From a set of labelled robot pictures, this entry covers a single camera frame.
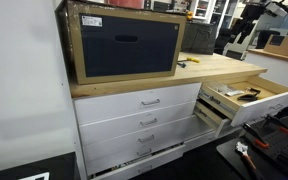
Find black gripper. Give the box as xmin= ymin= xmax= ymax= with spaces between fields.
xmin=231 ymin=3 xmax=269 ymax=44

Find large brown cardboard box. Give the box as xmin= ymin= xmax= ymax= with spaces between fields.
xmin=63 ymin=0 xmax=187 ymax=85

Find small brown cardboard box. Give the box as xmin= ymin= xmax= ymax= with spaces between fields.
xmin=263 ymin=34 xmax=288 ymax=58

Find white counter with wooden top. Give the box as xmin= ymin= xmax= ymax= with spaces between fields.
xmin=243 ymin=48 xmax=288 ymax=89

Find white drawer with clamps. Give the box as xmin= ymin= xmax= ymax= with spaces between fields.
xmin=198 ymin=74 xmax=288 ymax=128

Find white half open drawer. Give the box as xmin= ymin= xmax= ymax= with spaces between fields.
xmin=193 ymin=100 xmax=232 ymax=138

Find white drawer slightly open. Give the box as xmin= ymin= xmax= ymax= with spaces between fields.
xmin=90 ymin=143 xmax=187 ymax=180

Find black office chair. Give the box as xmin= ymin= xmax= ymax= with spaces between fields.
xmin=213 ymin=28 xmax=235 ymax=55

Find white shelving unit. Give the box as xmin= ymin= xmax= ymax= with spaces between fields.
xmin=188 ymin=0 xmax=232 ymax=31

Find grey fabric tote bag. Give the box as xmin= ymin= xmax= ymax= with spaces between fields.
xmin=181 ymin=21 xmax=218 ymax=55

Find small black clamp with keyring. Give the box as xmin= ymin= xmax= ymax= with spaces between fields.
xmin=248 ymin=87 xmax=262 ymax=95

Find silver foil bag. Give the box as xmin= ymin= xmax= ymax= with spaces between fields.
xmin=213 ymin=82 xmax=245 ymax=98

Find black yellow spring clamp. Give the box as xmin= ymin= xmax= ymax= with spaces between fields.
xmin=237 ymin=93 xmax=260 ymax=102

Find black orange bar clamp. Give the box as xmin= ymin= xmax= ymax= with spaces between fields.
xmin=265 ymin=114 xmax=288 ymax=135
xmin=242 ymin=122 xmax=270 ymax=150

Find black work table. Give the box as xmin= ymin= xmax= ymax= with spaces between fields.
xmin=216 ymin=109 xmax=288 ymax=180

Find yellow-handled T hex key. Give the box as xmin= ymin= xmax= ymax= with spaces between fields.
xmin=178 ymin=57 xmax=201 ymax=64

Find silver drawer handle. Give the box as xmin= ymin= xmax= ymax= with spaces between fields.
xmin=140 ymin=98 xmax=161 ymax=107

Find red-handled pliers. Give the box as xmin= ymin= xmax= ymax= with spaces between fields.
xmin=235 ymin=141 xmax=262 ymax=180

